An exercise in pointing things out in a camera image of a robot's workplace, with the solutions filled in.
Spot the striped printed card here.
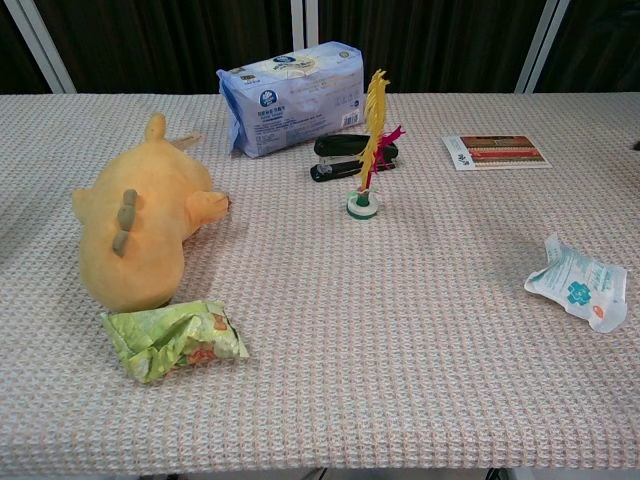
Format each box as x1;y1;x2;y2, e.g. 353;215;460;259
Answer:
442;133;552;172

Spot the beige waffle weave tablecloth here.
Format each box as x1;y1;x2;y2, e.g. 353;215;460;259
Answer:
0;92;640;471

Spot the feather shuttlecock toy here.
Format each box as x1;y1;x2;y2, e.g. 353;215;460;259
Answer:
346;68;406;221

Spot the orange plush toy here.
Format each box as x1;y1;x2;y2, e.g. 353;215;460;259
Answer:
71;112;232;312

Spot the green snack bag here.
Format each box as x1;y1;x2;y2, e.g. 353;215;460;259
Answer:
101;298;250;385

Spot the white partition post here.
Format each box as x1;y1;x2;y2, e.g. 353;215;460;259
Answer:
291;0;319;51
514;0;572;95
4;0;77;95

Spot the black rectangular device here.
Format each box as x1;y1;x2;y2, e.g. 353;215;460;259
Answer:
309;133;400;183

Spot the white teal plastic pouch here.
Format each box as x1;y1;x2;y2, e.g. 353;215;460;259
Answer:
523;232;629;334

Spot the blue tissue pack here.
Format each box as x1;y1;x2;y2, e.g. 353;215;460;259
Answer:
215;40;365;160

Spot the black curtain panel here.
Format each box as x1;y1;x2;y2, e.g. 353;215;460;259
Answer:
316;0;545;95
0;0;52;95
32;0;294;95
533;0;640;95

